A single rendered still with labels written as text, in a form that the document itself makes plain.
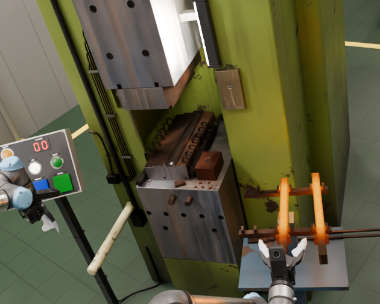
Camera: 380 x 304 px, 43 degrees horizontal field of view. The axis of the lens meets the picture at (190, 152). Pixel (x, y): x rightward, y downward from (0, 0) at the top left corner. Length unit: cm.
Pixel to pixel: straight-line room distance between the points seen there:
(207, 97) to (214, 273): 84
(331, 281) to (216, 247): 56
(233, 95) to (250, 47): 21
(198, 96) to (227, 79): 54
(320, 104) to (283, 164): 45
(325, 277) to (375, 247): 105
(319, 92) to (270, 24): 69
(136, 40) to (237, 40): 36
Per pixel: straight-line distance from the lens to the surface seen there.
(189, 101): 239
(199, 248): 223
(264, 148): 200
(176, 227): 218
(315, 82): 230
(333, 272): 190
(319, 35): 220
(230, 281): 235
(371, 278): 276
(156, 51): 173
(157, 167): 205
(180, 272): 243
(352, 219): 305
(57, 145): 213
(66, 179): 212
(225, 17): 175
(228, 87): 185
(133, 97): 187
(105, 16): 176
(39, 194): 196
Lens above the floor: 213
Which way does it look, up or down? 34 degrees down
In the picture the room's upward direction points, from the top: 16 degrees counter-clockwise
